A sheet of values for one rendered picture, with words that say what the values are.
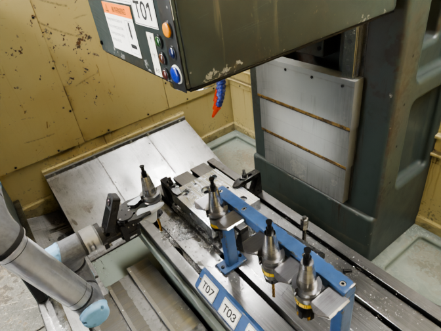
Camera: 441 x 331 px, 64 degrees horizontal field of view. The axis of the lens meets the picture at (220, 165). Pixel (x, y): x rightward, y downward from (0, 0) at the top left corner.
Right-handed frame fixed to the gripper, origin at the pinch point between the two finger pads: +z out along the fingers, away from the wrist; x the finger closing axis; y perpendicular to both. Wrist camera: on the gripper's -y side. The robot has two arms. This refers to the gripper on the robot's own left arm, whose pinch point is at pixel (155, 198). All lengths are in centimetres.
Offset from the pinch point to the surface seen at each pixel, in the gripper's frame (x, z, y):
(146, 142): -96, 35, 35
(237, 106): -95, 104, 38
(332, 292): 59, 12, -3
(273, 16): 32, 23, -53
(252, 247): 39.0, 7.4, -3.3
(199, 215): -3.3, 15.2, 19.4
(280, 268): 47.8, 8.0, -3.3
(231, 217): 27.0, 10.3, -3.3
